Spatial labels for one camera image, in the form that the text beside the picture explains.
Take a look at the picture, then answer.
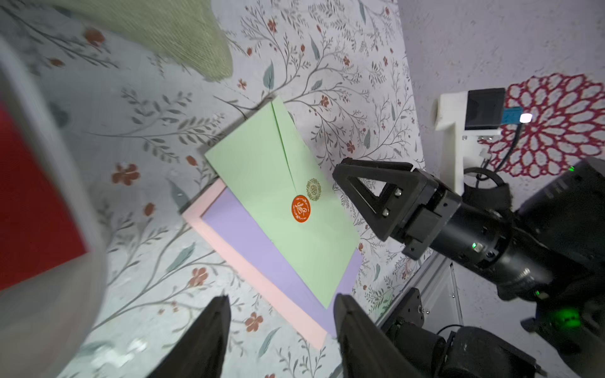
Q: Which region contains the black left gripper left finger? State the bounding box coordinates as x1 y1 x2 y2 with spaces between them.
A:
149 295 231 378

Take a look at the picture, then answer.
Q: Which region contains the pink envelope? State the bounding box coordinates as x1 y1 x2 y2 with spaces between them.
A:
183 179 327 350

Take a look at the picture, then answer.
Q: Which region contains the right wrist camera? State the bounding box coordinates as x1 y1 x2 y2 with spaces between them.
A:
432 88 533 195

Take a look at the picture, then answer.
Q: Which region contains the green square pillow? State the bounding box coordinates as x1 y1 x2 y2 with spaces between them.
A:
47 0 233 82

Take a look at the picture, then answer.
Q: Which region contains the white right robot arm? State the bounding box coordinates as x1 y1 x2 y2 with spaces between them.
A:
332 157 604 377

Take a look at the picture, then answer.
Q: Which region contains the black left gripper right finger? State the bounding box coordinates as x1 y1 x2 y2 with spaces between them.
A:
334 294 421 378

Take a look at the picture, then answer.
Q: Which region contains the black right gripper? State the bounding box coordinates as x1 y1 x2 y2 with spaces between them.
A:
332 157 567 288

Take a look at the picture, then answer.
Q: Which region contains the white plastic storage box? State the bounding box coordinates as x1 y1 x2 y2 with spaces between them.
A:
1 42 108 377

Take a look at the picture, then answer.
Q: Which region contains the light green envelope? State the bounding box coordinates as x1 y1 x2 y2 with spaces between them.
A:
205 98 359 306

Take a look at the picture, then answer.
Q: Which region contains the lilac envelope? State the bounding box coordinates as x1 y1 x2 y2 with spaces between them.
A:
201 189 337 338

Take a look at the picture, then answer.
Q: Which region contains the red envelope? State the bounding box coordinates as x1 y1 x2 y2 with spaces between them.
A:
1 102 88 290

